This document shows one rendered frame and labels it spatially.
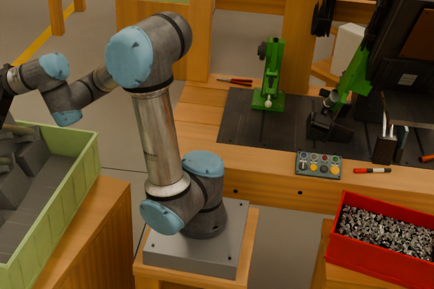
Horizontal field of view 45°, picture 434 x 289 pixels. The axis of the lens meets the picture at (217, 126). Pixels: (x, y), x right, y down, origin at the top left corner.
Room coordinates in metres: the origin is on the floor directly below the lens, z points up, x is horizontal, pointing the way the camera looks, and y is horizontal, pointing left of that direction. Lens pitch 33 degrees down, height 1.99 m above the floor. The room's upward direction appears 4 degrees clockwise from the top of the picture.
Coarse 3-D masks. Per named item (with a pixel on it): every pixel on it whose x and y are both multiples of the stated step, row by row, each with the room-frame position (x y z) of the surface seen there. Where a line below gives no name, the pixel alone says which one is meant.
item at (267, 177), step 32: (224, 160) 1.44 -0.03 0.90; (256, 160) 1.45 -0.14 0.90; (288, 160) 1.47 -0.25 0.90; (352, 160) 1.49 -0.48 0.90; (224, 192) 1.40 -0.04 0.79; (256, 192) 1.39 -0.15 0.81; (288, 192) 1.38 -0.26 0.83; (320, 192) 1.37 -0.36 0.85; (384, 192) 1.35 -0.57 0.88; (416, 192) 1.34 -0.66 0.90
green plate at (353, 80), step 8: (360, 48) 1.67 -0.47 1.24; (360, 56) 1.62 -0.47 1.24; (368, 56) 1.60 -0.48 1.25; (352, 64) 1.67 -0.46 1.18; (360, 64) 1.59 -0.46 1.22; (352, 72) 1.62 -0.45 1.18; (360, 72) 1.60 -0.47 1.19; (344, 80) 1.66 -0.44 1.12; (352, 80) 1.59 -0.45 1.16; (360, 80) 1.60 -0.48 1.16; (344, 88) 1.61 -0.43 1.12; (352, 88) 1.60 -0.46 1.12; (360, 88) 1.60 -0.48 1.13; (368, 88) 1.60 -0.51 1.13
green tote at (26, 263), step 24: (48, 144) 1.49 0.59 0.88; (72, 144) 1.48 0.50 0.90; (96, 144) 1.46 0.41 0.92; (72, 168) 1.27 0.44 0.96; (96, 168) 1.44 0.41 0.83; (72, 192) 1.25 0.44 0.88; (48, 216) 1.08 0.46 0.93; (72, 216) 1.23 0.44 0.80; (24, 240) 0.96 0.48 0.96; (48, 240) 1.07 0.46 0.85; (0, 264) 0.88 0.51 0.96; (24, 264) 0.94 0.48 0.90; (0, 288) 0.88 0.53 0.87; (24, 288) 0.91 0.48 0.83
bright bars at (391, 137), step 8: (384, 112) 1.56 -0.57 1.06; (384, 120) 1.53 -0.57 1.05; (384, 128) 1.51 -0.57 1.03; (392, 128) 1.51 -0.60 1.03; (384, 136) 1.49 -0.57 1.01; (392, 136) 1.49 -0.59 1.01; (376, 144) 1.49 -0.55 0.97; (384, 144) 1.48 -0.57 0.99; (392, 144) 1.47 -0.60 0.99; (376, 152) 1.48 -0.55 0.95; (384, 152) 1.48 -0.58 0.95; (392, 152) 1.47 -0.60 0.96; (376, 160) 1.48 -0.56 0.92; (384, 160) 1.47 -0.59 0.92
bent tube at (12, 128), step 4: (4, 124) 1.37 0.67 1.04; (4, 128) 1.35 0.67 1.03; (8, 128) 1.37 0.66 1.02; (12, 128) 1.38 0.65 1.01; (16, 128) 1.40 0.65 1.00; (20, 128) 1.42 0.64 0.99; (24, 128) 1.43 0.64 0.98; (28, 128) 1.46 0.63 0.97; (0, 132) 1.35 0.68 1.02; (12, 132) 1.38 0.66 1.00; (16, 132) 1.40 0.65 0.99; (20, 132) 1.41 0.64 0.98; (24, 132) 1.42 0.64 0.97; (28, 132) 1.44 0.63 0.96; (32, 132) 1.46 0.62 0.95
